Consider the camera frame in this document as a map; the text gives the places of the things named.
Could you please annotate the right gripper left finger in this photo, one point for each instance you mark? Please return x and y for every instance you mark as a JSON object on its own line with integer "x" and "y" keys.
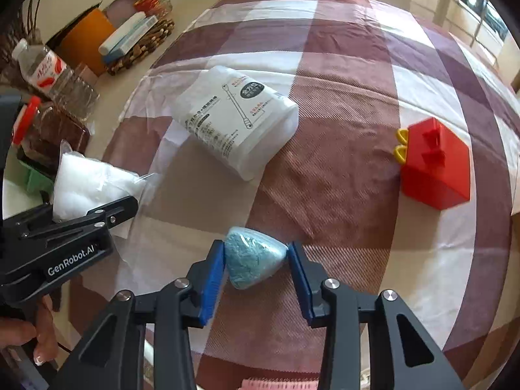
{"x": 110, "y": 354}

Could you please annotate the clear bag of cotton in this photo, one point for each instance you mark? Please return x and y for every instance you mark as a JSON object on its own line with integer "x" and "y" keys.
{"x": 83, "y": 184}

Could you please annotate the blue foil triangle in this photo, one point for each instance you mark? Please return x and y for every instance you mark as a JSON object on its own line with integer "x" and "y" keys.
{"x": 252, "y": 256}

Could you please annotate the red house-shaped plastic box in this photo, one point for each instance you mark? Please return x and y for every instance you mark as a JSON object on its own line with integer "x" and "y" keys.
{"x": 434, "y": 164}

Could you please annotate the white cotton swab box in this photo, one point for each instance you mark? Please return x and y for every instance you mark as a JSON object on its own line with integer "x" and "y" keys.
{"x": 239, "y": 119}

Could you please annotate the pink tooth-capped roller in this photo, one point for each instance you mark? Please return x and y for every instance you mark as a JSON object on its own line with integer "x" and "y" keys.
{"x": 278, "y": 384}

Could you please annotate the person's left hand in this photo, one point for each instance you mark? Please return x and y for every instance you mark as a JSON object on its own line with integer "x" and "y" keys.
{"x": 16, "y": 332}

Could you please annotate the green plastic clip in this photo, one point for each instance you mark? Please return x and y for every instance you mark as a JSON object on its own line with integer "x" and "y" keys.
{"x": 37, "y": 179}

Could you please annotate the red-lidded jar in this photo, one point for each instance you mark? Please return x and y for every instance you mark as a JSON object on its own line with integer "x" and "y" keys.
{"x": 40, "y": 129}

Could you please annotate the plastic water bottle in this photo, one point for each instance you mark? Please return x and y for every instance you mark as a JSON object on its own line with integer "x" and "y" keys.
{"x": 49, "y": 74}

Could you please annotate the orange holder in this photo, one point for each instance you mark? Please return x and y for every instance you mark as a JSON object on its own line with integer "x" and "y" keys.
{"x": 78, "y": 42}

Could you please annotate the woven rattan basket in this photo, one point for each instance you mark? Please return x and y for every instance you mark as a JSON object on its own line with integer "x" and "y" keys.
{"x": 138, "y": 45}

